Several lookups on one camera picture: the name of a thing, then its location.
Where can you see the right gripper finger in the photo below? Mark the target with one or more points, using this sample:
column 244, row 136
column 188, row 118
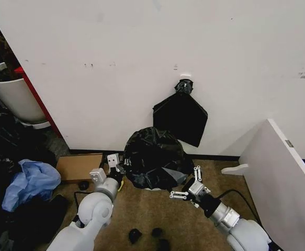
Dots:
column 179, row 194
column 197, row 173

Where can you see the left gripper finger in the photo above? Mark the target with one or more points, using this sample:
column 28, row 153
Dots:
column 119, row 168
column 126, row 161

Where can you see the black garbage bag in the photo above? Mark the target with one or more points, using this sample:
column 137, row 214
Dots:
column 155, row 157
column 179, row 120

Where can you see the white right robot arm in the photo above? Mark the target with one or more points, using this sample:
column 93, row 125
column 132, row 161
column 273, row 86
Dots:
column 246, row 230

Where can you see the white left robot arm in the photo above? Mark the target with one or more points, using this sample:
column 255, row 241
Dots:
column 97, row 209

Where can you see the flat black garbage bag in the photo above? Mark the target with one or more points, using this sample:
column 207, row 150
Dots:
column 179, row 120

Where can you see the blue plastic bag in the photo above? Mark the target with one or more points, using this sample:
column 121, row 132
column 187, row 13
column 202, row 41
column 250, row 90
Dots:
column 32, row 180

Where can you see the black bag pile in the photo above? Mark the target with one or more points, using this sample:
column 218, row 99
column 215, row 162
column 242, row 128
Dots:
column 0, row 149

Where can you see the small yellow strip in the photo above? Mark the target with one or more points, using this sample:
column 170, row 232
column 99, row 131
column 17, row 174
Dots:
column 121, row 185

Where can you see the small black crumpled ball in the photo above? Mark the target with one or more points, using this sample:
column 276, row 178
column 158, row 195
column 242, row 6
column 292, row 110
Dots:
column 134, row 234
column 163, row 245
column 83, row 185

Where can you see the black baseboard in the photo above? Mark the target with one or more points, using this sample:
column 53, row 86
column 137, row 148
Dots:
column 89, row 150

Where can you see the flat brown cardboard box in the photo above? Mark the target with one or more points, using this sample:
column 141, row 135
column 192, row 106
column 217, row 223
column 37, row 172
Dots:
column 79, row 167

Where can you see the black cloth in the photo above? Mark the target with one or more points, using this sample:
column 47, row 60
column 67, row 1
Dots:
column 37, row 219

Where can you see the white pot saucer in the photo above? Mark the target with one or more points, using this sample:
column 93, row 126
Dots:
column 37, row 125

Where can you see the white plant pot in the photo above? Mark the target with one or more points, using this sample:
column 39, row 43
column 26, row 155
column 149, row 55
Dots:
column 13, row 99

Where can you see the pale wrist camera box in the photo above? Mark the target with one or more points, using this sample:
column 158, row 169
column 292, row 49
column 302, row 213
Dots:
column 113, row 160
column 198, row 189

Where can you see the white wall hook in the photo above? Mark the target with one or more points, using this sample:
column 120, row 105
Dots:
column 185, row 75

